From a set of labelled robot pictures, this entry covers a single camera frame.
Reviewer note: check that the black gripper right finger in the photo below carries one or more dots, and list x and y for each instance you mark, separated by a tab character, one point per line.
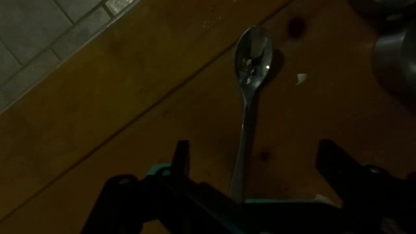
335	166

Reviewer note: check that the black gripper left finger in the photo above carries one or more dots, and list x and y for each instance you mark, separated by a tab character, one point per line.
181	163

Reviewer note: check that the silver metal spoon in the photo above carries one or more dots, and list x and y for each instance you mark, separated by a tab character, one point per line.
253	65

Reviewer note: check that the white garlic flake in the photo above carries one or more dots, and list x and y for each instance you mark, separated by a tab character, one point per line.
301	78

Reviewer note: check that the silver two-slot toaster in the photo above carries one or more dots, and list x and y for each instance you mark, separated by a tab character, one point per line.
398	60

